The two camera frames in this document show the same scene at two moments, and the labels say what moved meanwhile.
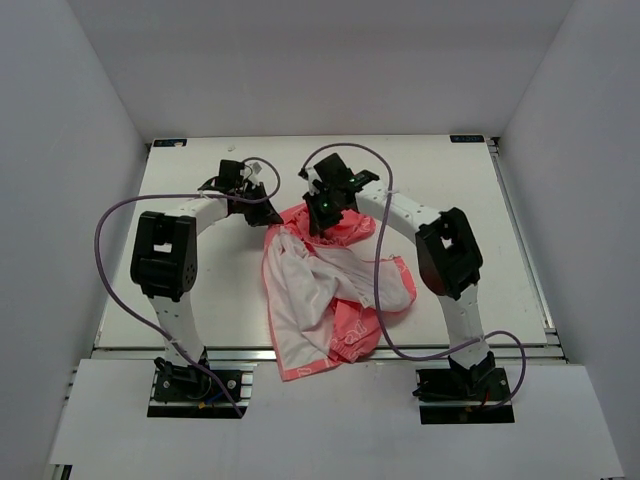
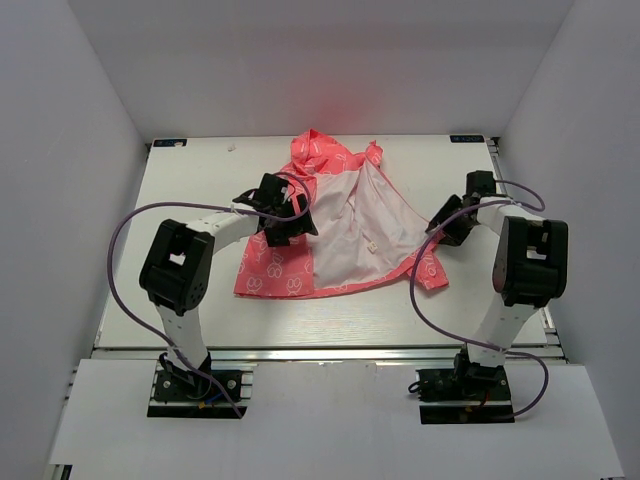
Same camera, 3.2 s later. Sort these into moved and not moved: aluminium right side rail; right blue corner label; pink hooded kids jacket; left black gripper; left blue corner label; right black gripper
Moved: left black gripper; right black gripper; pink hooded kids jacket
Not moved: left blue corner label; aluminium right side rail; right blue corner label
